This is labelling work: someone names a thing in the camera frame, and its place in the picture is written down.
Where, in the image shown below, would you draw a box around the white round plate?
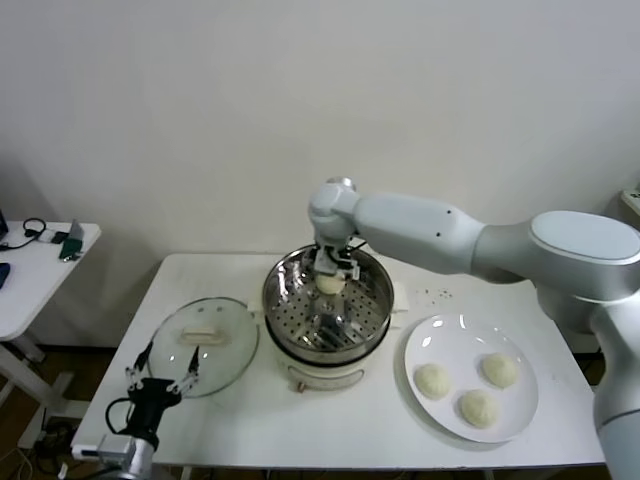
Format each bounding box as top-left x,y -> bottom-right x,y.
403,313 -> 540,444

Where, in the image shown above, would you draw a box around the white electric cooker pot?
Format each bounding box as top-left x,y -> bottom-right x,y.
248,279 -> 412,395

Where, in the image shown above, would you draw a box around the tangled floor cables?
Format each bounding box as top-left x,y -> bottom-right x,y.
19,407 -> 79,451

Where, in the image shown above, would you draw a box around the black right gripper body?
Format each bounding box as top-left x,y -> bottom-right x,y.
314,244 -> 355,274

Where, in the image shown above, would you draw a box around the green tool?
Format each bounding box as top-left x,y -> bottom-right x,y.
59,219 -> 86,262

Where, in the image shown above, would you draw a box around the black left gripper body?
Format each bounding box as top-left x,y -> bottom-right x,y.
127,378 -> 176,436

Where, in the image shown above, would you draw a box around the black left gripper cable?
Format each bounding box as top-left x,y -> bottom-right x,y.
104,397 -> 134,436

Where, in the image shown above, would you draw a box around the white side table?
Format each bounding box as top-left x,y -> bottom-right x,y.
0,219 -> 103,431

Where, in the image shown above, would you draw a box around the steel steamer basket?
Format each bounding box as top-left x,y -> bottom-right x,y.
262,243 -> 395,352

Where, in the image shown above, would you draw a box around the white steamed baozi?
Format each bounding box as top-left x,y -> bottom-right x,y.
414,363 -> 454,401
480,352 -> 519,389
315,273 -> 346,296
458,388 -> 500,429

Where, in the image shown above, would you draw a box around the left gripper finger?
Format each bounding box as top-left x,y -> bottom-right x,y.
124,341 -> 154,390
172,344 -> 201,396

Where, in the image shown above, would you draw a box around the glass lid with cream handle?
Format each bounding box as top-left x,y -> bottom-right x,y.
147,297 -> 261,400

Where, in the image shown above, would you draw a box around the white cabinet edge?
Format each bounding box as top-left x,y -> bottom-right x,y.
621,187 -> 640,221

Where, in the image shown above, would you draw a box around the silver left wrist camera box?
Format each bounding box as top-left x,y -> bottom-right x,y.
71,433 -> 136,460

